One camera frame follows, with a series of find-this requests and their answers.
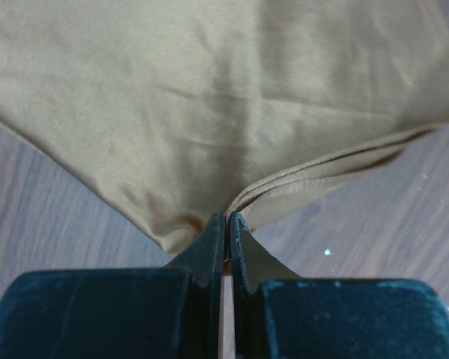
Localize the brown cloth napkin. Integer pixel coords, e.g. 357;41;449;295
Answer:
0;1;449;255

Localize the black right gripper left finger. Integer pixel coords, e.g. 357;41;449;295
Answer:
0;212;225;358

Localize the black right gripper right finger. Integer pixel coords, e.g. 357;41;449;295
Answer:
229;213;449;358

